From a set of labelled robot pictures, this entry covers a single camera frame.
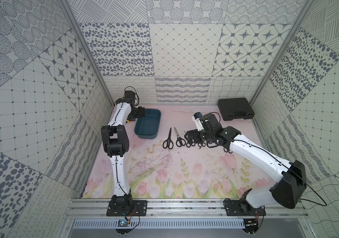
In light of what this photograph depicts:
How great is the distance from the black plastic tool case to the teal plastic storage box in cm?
50

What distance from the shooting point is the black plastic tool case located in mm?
1107

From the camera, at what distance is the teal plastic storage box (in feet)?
3.34
